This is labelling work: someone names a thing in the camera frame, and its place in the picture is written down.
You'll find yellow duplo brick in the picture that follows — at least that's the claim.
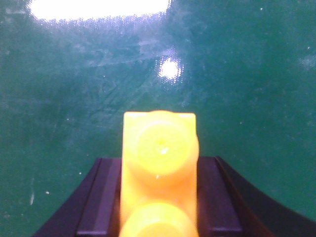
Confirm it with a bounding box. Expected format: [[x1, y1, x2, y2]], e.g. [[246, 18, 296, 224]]
[[119, 111, 199, 237]]

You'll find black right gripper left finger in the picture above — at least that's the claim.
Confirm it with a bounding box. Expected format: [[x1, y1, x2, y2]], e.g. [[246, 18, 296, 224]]
[[33, 158, 121, 237]]

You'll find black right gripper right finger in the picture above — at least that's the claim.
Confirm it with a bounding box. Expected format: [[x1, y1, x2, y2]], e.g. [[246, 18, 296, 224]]
[[197, 157, 316, 237]]

